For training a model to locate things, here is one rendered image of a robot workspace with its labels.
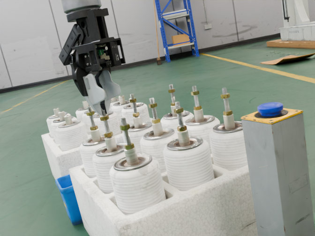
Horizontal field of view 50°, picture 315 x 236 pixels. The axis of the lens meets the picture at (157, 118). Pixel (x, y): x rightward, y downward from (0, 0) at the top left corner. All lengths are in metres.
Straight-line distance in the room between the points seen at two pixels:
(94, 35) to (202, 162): 0.32
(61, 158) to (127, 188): 0.51
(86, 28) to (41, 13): 6.71
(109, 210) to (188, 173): 0.16
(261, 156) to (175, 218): 0.19
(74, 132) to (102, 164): 0.41
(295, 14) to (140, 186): 4.83
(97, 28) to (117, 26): 6.45
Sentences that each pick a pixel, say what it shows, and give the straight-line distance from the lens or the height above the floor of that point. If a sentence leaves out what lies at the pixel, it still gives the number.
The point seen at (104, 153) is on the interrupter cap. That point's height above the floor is 0.25.
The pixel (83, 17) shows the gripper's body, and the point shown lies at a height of 0.53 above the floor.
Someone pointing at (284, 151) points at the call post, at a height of 0.26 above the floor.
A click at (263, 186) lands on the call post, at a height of 0.20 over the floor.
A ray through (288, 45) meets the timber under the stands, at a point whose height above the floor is 0.03.
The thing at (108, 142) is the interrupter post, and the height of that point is 0.27.
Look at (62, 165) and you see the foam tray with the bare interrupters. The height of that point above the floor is 0.15.
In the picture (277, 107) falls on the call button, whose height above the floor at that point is 0.33.
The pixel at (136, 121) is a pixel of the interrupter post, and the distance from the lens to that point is 0.88.
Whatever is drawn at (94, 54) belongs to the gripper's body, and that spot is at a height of 0.46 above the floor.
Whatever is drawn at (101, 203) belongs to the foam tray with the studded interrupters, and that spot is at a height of 0.18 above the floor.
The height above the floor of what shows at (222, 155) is 0.21.
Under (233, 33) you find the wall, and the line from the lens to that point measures 7.30.
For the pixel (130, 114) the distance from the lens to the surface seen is 1.18.
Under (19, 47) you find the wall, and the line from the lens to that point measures 7.54.
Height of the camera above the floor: 0.47
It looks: 13 degrees down
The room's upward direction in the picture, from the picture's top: 11 degrees counter-clockwise
